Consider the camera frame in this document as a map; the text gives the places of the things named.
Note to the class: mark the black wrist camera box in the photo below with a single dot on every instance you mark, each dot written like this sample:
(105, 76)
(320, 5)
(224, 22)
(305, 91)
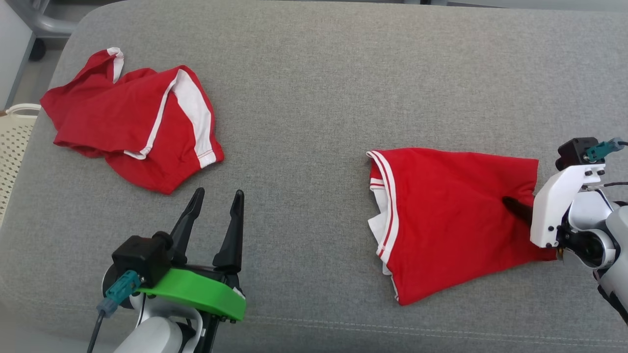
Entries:
(574, 149)
(140, 255)

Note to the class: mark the grey fabric sofa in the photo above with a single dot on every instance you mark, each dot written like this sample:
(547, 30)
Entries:
(304, 147)

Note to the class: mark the grey wheeled chair base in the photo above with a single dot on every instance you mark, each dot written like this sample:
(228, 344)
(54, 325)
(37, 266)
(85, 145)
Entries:
(49, 24)

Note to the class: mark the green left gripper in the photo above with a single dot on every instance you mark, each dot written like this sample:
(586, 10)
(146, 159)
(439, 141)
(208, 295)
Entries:
(196, 294)

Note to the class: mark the white cabinet panel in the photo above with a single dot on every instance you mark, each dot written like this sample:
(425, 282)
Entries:
(12, 49)

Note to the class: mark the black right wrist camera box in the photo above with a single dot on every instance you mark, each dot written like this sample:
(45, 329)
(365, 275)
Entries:
(574, 149)

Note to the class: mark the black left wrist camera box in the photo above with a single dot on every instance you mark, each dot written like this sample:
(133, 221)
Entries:
(140, 255)

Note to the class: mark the red Bulls 23 jersey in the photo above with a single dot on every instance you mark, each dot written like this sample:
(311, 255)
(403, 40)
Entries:
(451, 220)

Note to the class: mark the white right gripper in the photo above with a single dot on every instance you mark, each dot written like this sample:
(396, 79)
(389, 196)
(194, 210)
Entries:
(552, 206)

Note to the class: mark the white perforated laundry basket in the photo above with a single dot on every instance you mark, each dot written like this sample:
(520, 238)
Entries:
(14, 147)

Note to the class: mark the red shorts with white stripe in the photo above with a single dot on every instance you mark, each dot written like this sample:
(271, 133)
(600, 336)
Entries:
(113, 122)

